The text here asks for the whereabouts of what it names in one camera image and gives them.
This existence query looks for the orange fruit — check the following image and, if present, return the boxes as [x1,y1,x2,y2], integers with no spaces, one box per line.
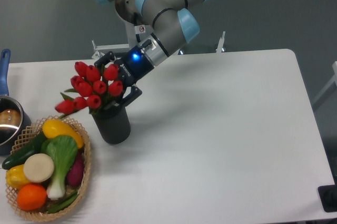
[16,183,47,211]

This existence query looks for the yellow bell pepper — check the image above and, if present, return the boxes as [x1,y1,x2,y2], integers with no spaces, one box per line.
[6,164,32,189]

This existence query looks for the beige round disc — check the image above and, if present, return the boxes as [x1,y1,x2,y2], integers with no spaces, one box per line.
[23,153,54,183]

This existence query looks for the red tulip bouquet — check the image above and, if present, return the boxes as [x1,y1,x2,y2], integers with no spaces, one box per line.
[55,62,124,117]

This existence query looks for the purple sweet potato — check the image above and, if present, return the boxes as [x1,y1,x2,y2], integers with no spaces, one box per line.
[66,153,84,187]

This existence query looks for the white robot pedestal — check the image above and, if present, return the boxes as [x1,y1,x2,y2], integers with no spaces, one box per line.
[92,0,208,59]

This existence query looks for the black device at table edge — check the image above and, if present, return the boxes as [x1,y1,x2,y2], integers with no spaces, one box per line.
[318,184,336,212]

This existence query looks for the green cucumber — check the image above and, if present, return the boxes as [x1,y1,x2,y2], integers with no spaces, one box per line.
[2,132,47,170]

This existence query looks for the yellow squash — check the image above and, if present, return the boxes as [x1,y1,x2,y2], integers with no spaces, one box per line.
[42,119,84,149]

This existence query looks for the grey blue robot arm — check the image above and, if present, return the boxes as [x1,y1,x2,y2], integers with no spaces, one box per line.
[97,0,207,110]

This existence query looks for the woven wicker basket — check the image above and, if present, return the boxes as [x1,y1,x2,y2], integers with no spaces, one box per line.
[3,116,91,222]

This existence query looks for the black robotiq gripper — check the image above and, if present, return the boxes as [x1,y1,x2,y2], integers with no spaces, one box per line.
[94,46,154,110]

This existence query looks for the green bok choy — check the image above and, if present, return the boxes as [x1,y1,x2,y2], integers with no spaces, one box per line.
[41,135,78,200]

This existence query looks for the white frame at right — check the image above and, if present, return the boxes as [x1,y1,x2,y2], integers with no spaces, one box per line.
[312,61,336,111]

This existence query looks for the blue handled saucepan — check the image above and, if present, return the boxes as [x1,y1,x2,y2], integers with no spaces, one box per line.
[1,48,31,156]

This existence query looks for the green bean pods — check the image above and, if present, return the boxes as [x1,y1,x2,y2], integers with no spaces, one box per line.
[47,191,78,213]

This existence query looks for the dark grey ribbed vase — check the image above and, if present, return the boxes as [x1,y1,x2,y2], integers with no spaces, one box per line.
[92,106,131,145]

